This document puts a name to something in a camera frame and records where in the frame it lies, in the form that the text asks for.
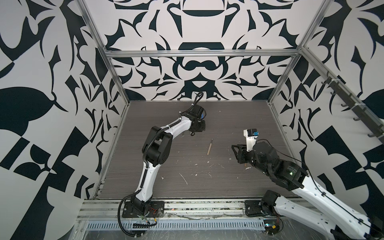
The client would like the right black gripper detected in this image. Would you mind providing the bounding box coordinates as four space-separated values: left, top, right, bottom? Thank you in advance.
230 142 272 177

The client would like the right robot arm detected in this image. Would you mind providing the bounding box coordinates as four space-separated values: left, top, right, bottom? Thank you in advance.
231 141 384 240

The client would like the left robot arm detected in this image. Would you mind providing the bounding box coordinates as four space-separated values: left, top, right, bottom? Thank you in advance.
117 92 207 238

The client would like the tan pen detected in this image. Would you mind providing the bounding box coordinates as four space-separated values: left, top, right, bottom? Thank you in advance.
207 139 213 156

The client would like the green lit circuit board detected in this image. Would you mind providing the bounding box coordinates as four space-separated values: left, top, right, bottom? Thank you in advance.
264 219 284 236

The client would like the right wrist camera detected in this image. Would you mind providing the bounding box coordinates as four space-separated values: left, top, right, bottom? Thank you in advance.
244 129 259 152

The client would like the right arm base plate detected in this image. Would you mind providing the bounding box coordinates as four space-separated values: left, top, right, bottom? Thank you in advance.
244 200 270 217

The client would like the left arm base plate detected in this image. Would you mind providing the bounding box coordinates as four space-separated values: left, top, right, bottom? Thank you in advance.
122 201 165 218

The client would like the white cable duct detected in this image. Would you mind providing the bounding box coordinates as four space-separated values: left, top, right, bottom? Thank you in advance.
87 219 266 231

